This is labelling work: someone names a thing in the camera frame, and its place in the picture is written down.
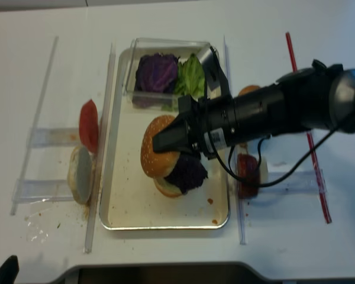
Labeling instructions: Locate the clear rail left of tray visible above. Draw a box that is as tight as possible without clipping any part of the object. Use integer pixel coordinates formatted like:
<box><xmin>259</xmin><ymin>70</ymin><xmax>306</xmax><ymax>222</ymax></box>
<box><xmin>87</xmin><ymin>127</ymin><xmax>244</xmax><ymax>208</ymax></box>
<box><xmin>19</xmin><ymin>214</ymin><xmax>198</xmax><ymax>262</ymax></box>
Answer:
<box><xmin>83</xmin><ymin>42</ymin><xmax>116</xmax><ymax>254</ymax></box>

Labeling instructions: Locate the sesame bun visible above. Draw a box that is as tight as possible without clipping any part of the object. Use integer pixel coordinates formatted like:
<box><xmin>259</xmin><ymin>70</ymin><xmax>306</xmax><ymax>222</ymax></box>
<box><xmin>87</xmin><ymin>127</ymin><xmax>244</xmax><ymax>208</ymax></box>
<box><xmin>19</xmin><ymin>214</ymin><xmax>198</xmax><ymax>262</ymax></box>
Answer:
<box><xmin>140</xmin><ymin>115</ymin><xmax>180</xmax><ymax>179</ymax></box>
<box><xmin>238</xmin><ymin>85</ymin><xmax>260</xmax><ymax>96</ymax></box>

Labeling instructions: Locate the silver metal tray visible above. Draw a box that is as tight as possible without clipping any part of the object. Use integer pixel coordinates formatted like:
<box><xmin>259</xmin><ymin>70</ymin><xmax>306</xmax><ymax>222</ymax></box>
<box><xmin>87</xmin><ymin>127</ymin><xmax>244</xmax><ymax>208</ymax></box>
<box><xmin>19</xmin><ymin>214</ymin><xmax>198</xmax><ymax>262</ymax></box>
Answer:
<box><xmin>99</xmin><ymin>49</ymin><xmax>230</xmax><ymax>231</ymax></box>

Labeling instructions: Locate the black object bottom left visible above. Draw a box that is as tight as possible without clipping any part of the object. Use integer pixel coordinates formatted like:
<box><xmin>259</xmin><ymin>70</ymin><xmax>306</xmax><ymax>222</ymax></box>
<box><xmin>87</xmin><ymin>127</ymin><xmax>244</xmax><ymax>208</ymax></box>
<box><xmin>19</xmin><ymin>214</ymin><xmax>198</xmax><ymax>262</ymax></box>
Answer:
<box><xmin>0</xmin><ymin>255</ymin><xmax>20</xmax><ymax>284</ymax></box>

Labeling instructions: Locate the clear far left rail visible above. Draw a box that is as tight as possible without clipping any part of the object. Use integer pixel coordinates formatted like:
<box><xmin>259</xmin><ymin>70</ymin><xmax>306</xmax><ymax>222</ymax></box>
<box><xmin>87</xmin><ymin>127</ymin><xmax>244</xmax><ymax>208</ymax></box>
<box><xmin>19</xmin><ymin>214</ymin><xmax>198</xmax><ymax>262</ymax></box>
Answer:
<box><xmin>10</xmin><ymin>35</ymin><xmax>59</xmax><ymax>216</ymax></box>

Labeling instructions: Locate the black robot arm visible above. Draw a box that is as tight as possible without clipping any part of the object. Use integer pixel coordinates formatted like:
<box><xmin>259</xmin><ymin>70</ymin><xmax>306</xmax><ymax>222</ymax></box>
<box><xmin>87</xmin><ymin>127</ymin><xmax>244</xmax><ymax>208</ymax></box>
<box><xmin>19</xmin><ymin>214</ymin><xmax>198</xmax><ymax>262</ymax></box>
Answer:
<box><xmin>153</xmin><ymin>60</ymin><xmax>355</xmax><ymax>159</ymax></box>

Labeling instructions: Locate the red plastic strip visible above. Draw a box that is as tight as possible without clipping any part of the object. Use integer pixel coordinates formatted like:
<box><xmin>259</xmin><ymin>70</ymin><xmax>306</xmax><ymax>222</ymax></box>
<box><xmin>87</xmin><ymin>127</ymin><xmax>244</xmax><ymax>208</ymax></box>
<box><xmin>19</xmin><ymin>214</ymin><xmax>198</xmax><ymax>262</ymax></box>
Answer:
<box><xmin>285</xmin><ymin>32</ymin><xmax>332</xmax><ymax>224</ymax></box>

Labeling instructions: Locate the pale bread bun left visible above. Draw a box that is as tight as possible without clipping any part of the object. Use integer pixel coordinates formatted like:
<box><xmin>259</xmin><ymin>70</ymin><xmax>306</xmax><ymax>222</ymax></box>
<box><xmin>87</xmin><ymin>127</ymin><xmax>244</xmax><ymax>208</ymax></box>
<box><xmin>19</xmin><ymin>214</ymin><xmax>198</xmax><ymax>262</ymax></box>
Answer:
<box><xmin>67</xmin><ymin>145</ymin><xmax>92</xmax><ymax>205</ymax></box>

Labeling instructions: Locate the bottom bun on tray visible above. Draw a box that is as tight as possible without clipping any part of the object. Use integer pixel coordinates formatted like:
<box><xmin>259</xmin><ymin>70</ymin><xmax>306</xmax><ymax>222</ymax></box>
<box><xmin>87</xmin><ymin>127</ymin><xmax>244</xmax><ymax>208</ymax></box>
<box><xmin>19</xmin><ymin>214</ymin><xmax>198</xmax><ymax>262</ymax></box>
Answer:
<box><xmin>153</xmin><ymin>178</ymin><xmax>183</xmax><ymax>198</ymax></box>

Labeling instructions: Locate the sesame top bun front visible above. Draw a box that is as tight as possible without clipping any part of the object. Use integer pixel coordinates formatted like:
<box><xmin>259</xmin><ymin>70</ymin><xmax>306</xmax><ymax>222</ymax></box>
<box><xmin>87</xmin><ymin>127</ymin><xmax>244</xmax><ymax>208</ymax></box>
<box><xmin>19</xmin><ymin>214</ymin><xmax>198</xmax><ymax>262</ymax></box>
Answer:
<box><xmin>140</xmin><ymin>115</ymin><xmax>180</xmax><ymax>179</ymax></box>

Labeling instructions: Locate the clear plastic container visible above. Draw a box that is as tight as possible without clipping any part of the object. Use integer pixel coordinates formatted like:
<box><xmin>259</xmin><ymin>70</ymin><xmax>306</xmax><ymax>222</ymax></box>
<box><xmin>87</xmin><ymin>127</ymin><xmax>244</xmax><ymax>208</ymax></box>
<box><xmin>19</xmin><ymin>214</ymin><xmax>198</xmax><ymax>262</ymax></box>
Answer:
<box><xmin>124</xmin><ymin>38</ymin><xmax>209</xmax><ymax>111</ymax></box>

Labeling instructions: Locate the clear holder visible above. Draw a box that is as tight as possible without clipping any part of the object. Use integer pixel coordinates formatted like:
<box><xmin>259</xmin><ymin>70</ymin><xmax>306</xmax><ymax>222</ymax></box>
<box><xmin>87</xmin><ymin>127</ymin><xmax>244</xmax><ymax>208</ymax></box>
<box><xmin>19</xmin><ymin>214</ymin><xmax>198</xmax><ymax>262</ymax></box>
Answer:
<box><xmin>27</xmin><ymin>128</ymin><xmax>80</xmax><ymax>148</ymax></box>
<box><xmin>259</xmin><ymin>170</ymin><xmax>327</xmax><ymax>195</ymax></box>
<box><xmin>12</xmin><ymin>179</ymin><xmax>73</xmax><ymax>204</ymax></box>

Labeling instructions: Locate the clear holder upper left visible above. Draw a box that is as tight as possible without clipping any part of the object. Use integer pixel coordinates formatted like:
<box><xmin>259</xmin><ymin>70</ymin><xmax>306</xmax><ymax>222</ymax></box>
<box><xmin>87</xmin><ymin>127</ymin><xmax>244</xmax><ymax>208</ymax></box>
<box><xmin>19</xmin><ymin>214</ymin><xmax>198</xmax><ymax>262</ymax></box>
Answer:
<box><xmin>27</xmin><ymin>128</ymin><xmax>80</xmax><ymax>148</ymax></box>

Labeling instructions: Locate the green lettuce in container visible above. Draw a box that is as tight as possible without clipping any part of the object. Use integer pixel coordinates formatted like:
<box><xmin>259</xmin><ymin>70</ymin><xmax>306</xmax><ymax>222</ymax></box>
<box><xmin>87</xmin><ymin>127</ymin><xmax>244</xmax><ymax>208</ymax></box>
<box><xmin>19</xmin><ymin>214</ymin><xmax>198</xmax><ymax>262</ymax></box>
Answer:
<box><xmin>167</xmin><ymin>53</ymin><xmax>205</xmax><ymax>101</ymax></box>

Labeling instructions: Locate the tomato slice left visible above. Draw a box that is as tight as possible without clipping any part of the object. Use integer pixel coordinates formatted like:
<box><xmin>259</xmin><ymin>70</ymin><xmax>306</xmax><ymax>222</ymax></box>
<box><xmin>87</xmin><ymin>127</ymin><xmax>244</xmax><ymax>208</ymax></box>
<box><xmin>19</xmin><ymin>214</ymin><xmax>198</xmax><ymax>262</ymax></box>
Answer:
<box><xmin>79</xmin><ymin>100</ymin><xmax>99</xmax><ymax>154</ymax></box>

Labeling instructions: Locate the purple cabbage leaf in container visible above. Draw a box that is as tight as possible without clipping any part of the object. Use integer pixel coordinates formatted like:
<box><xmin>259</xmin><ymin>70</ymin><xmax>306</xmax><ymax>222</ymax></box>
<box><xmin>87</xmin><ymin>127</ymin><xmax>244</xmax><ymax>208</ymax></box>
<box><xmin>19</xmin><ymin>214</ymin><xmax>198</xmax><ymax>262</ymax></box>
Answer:
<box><xmin>132</xmin><ymin>53</ymin><xmax>178</xmax><ymax>108</ymax></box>

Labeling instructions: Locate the sesame bun rear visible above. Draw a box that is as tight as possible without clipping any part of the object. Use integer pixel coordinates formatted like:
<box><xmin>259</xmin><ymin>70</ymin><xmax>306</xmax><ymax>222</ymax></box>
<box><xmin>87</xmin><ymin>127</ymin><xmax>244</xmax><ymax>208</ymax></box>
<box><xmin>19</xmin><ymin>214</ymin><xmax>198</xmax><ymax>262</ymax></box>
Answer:
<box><xmin>238</xmin><ymin>85</ymin><xmax>260</xmax><ymax>96</ymax></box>

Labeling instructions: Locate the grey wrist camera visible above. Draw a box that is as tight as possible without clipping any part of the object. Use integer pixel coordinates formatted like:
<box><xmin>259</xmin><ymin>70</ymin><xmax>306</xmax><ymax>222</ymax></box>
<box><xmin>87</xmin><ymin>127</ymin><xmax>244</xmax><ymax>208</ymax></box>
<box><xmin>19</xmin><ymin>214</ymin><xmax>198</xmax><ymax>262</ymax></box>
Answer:
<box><xmin>196</xmin><ymin>44</ymin><xmax>230</xmax><ymax>96</ymax></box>

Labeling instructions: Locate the clear holder lower left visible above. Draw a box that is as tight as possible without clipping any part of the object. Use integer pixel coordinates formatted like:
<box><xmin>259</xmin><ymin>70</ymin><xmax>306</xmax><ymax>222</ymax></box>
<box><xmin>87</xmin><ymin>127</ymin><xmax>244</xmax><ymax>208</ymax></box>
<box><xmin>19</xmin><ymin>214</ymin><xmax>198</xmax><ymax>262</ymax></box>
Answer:
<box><xmin>12</xmin><ymin>179</ymin><xmax>73</xmax><ymax>204</ymax></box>

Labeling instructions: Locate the clear holder lower right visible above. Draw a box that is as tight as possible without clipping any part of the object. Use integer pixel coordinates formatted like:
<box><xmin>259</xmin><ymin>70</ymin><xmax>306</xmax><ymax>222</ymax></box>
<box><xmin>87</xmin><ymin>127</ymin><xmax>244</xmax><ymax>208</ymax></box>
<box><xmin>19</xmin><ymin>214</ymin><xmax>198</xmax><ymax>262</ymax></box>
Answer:
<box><xmin>259</xmin><ymin>170</ymin><xmax>327</xmax><ymax>195</ymax></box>

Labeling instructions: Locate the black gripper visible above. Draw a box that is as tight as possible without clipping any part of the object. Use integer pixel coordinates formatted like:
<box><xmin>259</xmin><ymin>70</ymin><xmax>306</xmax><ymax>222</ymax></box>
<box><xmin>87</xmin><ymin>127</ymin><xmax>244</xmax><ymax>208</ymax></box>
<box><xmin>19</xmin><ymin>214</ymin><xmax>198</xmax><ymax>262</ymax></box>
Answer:
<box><xmin>153</xmin><ymin>96</ymin><xmax>213</xmax><ymax>160</ymax></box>

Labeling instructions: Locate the red meat slices stack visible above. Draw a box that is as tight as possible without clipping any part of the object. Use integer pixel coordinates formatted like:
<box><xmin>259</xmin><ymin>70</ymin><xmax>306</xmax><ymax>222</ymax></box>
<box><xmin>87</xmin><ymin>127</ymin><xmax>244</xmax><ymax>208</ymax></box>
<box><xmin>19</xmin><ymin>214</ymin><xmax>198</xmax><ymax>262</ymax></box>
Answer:
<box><xmin>237</xmin><ymin>154</ymin><xmax>260</xmax><ymax>199</ymax></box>

